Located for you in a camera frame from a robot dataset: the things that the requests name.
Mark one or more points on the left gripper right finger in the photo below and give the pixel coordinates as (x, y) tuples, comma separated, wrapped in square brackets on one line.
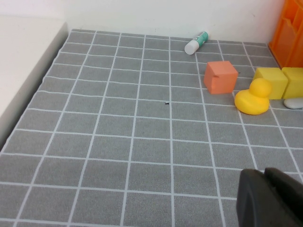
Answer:
[(291, 191)]

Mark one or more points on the yellow rubber duck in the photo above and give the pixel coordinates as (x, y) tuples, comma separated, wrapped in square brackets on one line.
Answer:
[(252, 104)]

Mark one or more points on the orange plastic cutlery crate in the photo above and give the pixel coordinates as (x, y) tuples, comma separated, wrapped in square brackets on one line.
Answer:
[(287, 40)]

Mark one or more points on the grey plastic fork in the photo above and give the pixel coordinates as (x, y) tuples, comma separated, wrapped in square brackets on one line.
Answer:
[(294, 103)]

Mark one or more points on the salmon orange foam cube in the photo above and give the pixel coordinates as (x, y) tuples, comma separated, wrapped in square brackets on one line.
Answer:
[(221, 78)]

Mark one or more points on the grey grid-pattern table mat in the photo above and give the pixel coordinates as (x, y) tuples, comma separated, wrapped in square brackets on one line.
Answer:
[(130, 142)]

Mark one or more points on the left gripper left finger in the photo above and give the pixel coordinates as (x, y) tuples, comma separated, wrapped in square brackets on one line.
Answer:
[(255, 203)]

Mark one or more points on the yellow foam cube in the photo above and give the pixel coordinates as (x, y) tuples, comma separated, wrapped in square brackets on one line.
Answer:
[(294, 82), (274, 80)]

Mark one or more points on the white green glue stick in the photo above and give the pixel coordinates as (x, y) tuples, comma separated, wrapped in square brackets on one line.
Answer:
[(194, 45)]

